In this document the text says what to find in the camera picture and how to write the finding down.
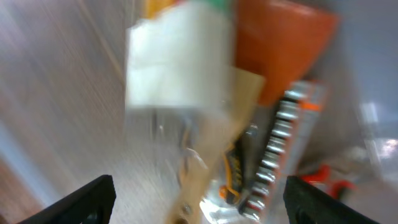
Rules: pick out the clear box of coloured bits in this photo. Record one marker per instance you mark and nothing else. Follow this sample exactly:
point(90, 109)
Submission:
point(179, 79)

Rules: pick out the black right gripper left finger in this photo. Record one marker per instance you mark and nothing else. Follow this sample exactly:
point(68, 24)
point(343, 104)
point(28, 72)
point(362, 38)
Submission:
point(92, 203)

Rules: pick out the orange scraper wooden handle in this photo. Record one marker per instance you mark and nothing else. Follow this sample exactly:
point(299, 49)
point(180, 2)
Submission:
point(277, 44)

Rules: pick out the red handled cutting pliers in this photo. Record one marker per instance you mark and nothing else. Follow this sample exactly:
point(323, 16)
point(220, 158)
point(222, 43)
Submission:
point(330, 181)

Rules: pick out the yellow black long-nose pliers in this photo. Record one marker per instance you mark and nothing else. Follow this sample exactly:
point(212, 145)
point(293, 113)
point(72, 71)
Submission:
point(233, 159)

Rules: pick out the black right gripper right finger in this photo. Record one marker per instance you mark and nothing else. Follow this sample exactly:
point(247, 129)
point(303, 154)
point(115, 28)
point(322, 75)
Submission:
point(306, 204)

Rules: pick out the orange socket bit holder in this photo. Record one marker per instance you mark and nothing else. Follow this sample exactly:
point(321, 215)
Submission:
point(292, 123)

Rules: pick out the clear plastic container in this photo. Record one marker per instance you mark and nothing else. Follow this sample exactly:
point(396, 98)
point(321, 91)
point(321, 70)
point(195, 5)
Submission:
point(63, 121)

